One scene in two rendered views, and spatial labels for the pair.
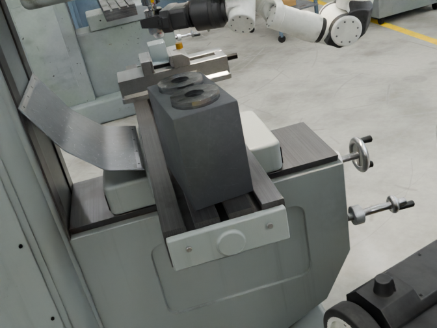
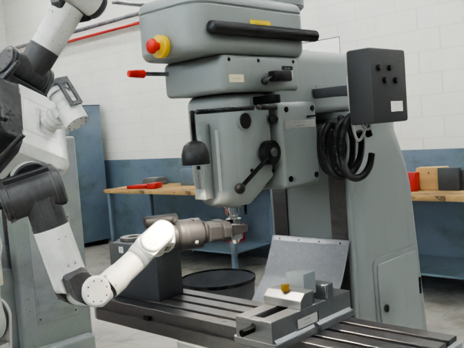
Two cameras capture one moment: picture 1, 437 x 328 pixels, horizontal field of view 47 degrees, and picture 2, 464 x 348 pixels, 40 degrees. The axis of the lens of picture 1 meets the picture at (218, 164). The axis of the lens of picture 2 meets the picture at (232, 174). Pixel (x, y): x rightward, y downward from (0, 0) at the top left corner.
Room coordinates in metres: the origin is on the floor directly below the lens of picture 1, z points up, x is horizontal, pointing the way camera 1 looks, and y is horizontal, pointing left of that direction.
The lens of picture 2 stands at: (2.78, -1.10, 1.53)
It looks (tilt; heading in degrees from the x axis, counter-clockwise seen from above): 4 degrees down; 140
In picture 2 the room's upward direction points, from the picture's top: 4 degrees counter-clockwise
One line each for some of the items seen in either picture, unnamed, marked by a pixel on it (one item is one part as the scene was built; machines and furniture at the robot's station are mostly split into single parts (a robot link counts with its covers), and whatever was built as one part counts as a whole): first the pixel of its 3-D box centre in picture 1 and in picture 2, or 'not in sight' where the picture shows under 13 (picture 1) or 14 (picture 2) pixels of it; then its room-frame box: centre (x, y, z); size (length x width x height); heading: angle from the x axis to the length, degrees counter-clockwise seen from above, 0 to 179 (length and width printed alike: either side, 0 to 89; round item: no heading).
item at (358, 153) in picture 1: (348, 157); not in sight; (1.40, -0.41, 0.69); 0.16 x 0.12 x 0.12; 97
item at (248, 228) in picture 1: (179, 120); (245, 326); (1.35, 0.08, 0.95); 1.24 x 0.23 x 0.08; 7
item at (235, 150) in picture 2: not in sight; (229, 149); (1.34, 0.09, 1.47); 0.21 x 0.19 x 0.32; 7
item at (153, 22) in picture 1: (151, 23); not in sight; (1.31, 0.09, 1.24); 0.06 x 0.02 x 0.03; 74
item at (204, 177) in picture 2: not in sight; (202, 161); (1.35, -0.03, 1.44); 0.04 x 0.04 x 0.21; 7
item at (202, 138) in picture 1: (197, 133); (146, 265); (0.91, 0.03, 1.09); 0.22 x 0.12 x 0.20; 14
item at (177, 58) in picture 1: (177, 55); (288, 296); (1.57, 0.06, 1.08); 0.12 x 0.06 x 0.04; 7
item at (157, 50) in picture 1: (157, 51); (300, 282); (1.57, 0.11, 1.10); 0.06 x 0.05 x 0.06; 7
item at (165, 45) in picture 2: not in sight; (160, 46); (1.37, -0.14, 1.76); 0.06 x 0.02 x 0.06; 7
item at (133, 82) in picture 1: (172, 68); (295, 307); (1.57, 0.08, 1.04); 0.35 x 0.15 x 0.11; 97
